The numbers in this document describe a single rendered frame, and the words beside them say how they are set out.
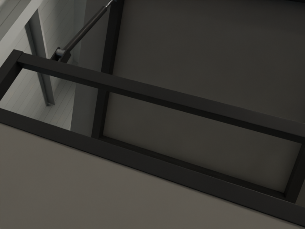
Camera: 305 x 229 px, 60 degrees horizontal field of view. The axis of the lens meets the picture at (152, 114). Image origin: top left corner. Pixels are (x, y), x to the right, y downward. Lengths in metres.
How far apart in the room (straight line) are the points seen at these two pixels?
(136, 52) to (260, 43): 0.49
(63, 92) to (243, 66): 8.80
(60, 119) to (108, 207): 8.72
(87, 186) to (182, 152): 0.60
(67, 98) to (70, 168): 8.88
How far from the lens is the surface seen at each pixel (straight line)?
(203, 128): 1.14
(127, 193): 0.65
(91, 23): 1.03
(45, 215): 0.70
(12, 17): 4.68
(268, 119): 0.72
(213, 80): 1.11
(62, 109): 9.43
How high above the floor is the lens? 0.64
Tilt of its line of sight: 23 degrees up
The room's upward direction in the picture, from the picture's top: 22 degrees clockwise
